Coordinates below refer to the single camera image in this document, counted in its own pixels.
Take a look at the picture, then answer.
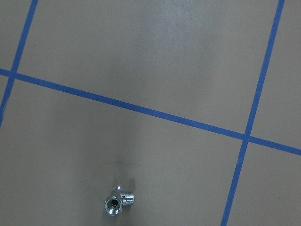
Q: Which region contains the chrome threaded pipe fitting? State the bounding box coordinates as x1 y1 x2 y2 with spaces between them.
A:
104 186 135 216

